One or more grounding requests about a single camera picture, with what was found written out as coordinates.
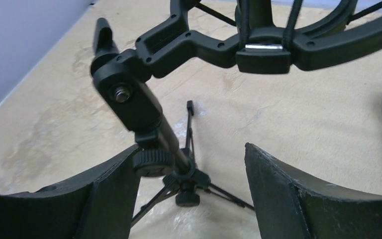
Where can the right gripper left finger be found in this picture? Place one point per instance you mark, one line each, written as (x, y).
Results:
(95, 204)

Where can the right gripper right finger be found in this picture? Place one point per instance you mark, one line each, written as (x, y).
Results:
(292, 204)

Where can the black tripod mic stand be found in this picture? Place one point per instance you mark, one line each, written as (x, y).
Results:
(250, 41)

